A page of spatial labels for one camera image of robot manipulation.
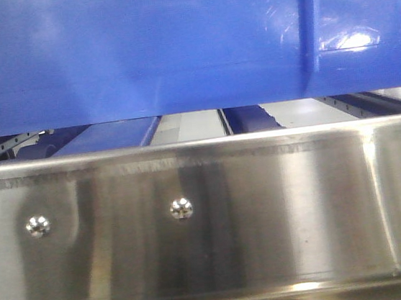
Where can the blue plastic bin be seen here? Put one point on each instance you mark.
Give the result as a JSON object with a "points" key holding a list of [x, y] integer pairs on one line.
{"points": [[70, 62]]}

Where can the blue conveyor belt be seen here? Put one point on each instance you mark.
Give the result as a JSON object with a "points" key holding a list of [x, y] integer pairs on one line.
{"points": [[112, 135]]}

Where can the right steel rail screw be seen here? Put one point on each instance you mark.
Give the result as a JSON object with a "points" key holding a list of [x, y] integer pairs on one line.
{"points": [[181, 209]]}

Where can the steel rail screw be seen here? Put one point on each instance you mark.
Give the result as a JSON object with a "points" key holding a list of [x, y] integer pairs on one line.
{"points": [[181, 209], [38, 226]]}

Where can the stainless steel conveyor side rail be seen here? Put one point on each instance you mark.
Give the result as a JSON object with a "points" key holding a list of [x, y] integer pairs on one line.
{"points": [[310, 213]]}

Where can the left steel rail screw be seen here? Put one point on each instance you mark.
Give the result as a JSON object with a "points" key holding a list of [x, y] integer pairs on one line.
{"points": [[38, 226]]}

